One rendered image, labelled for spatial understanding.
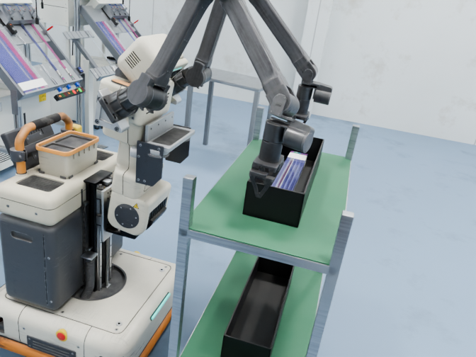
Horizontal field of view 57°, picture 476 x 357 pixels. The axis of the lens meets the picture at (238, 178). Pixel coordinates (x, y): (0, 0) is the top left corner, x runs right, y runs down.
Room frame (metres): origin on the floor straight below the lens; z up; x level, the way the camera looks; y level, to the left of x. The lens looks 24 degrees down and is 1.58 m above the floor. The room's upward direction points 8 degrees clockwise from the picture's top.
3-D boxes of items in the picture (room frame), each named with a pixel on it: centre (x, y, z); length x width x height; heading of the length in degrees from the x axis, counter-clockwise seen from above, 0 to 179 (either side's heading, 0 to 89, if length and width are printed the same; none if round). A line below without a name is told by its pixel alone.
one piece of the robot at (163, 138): (1.55, 0.30, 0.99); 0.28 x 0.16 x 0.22; 167
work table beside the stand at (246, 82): (4.07, 0.16, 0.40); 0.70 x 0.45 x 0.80; 68
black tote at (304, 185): (1.44, -0.17, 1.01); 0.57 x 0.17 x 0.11; 167
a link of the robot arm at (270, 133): (1.11, -0.08, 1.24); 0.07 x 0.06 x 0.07; 60
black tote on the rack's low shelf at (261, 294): (1.45, -0.17, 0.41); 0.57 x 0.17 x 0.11; 168
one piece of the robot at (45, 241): (1.63, 0.67, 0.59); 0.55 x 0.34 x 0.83; 167
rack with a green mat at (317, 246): (1.45, -0.17, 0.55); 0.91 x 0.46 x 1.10; 168
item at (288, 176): (1.44, -0.18, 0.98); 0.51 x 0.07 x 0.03; 167
